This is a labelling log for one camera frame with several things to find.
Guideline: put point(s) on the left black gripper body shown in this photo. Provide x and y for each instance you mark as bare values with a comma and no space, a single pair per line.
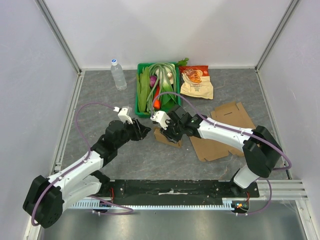
130,131

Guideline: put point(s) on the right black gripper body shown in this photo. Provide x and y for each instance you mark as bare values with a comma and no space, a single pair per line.
169,131

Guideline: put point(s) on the small brown cardboard box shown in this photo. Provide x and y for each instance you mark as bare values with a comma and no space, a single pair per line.
162,139

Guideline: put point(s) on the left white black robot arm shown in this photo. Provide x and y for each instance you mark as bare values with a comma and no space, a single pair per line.
48,197

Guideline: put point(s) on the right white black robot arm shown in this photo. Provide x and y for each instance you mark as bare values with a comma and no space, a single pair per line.
260,149

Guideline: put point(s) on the green bok choy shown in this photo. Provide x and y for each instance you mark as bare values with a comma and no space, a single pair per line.
167,100

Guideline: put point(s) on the orange carrot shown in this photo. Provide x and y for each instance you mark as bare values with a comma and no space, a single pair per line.
156,101

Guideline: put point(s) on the green leafy vegetable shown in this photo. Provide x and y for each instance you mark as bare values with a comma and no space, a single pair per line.
143,89

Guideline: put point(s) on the green plastic crate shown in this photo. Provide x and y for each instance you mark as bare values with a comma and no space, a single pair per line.
140,67

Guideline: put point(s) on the purple onion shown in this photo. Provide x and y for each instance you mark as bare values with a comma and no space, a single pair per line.
153,80

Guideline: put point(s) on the orange beige snack bag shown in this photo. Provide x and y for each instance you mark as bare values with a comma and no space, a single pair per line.
196,82

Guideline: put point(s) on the white mushroom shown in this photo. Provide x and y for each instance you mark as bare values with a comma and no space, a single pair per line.
170,76

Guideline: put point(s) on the flat brown cardboard sheet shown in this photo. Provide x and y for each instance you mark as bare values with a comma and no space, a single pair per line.
231,113

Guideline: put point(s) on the clear plastic water bottle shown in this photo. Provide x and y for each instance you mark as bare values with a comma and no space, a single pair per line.
118,75

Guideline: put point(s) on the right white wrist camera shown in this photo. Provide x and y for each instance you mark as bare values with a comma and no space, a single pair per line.
161,118

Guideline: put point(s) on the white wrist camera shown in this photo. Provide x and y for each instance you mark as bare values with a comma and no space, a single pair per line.
123,114
161,118

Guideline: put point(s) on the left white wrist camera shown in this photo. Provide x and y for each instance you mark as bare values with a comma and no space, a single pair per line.
123,114

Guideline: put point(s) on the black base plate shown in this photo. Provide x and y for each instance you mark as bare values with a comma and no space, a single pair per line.
173,192

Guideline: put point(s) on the grey slotted cable duct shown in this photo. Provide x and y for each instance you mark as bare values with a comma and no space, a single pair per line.
94,204

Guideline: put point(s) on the left aluminium frame post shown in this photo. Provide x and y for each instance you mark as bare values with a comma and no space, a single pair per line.
58,34

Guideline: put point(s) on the aluminium frame post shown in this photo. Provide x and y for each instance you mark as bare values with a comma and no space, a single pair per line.
58,34
277,33

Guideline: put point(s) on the right aluminium frame post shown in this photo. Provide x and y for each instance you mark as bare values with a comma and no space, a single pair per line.
277,33

